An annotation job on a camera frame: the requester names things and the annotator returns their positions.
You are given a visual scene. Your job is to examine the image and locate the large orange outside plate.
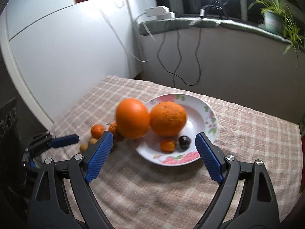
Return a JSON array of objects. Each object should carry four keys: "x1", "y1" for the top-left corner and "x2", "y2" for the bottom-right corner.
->
[{"x1": 115, "y1": 98, "x2": 150, "y2": 139}]

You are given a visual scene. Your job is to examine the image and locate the white refrigerator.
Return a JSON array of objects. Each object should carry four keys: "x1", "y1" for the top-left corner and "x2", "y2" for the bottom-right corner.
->
[{"x1": 1, "y1": 0, "x2": 141, "y2": 128}]

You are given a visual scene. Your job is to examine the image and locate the small kumquat on plate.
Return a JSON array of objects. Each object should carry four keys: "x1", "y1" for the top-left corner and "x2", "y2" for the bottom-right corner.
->
[{"x1": 159, "y1": 139, "x2": 176, "y2": 153}]

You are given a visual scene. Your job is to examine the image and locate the plaid pink tablecloth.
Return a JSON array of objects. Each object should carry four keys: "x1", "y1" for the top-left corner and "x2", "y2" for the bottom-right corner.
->
[{"x1": 50, "y1": 76, "x2": 303, "y2": 228}]

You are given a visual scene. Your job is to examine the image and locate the brown kiwi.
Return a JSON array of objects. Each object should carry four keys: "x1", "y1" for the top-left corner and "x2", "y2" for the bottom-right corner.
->
[
  {"x1": 79, "y1": 144, "x2": 88, "y2": 153},
  {"x1": 88, "y1": 138, "x2": 98, "y2": 145}
]

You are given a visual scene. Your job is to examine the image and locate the black cable right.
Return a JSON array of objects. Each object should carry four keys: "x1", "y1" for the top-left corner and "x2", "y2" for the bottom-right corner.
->
[{"x1": 175, "y1": 26, "x2": 203, "y2": 86}]

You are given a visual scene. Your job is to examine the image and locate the black cable left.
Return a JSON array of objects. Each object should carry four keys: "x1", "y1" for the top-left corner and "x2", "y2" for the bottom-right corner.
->
[{"x1": 157, "y1": 27, "x2": 183, "y2": 89}]

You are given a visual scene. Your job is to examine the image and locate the white cable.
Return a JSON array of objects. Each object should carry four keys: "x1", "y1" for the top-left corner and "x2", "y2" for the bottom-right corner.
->
[{"x1": 102, "y1": 11, "x2": 156, "y2": 63}]

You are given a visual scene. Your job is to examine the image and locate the mandarin with leaf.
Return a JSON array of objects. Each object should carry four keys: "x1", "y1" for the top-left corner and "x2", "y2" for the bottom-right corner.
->
[{"x1": 108, "y1": 122, "x2": 125, "y2": 142}]

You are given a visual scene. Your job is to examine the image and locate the floral white plate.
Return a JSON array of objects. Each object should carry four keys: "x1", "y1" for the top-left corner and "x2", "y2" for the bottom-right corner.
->
[{"x1": 136, "y1": 94, "x2": 218, "y2": 167}]

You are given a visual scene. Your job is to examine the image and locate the white power strip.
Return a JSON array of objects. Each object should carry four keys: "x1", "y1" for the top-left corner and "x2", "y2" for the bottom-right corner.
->
[{"x1": 145, "y1": 6, "x2": 176, "y2": 20}]

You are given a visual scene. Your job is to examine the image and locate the dark plum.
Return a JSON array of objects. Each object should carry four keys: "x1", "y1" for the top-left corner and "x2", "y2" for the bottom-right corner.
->
[{"x1": 179, "y1": 135, "x2": 191, "y2": 149}]

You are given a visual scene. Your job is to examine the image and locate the potted spider plant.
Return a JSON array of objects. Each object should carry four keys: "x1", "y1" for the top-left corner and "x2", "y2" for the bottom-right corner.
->
[{"x1": 248, "y1": 0, "x2": 304, "y2": 62}]

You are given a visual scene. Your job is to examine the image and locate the mandarin without leaf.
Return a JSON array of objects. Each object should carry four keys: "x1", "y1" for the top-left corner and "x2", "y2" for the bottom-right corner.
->
[{"x1": 91, "y1": 124, "x2": 105, "y2": 139}]

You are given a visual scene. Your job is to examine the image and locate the large orange on plate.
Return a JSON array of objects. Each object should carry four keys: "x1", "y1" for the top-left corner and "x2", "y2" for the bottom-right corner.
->
[{"x1": 150, "y1": 101, "x2": 188, "y2": 137}]

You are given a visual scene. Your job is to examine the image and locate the black cable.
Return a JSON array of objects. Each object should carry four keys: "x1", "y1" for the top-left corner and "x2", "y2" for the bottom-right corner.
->
[
  {"x1": 157, "y1": 27, "x2": 183, "y2": 89},
  {"x1": 175, "y1": 26, "x2": 203, "y2": 86}
]

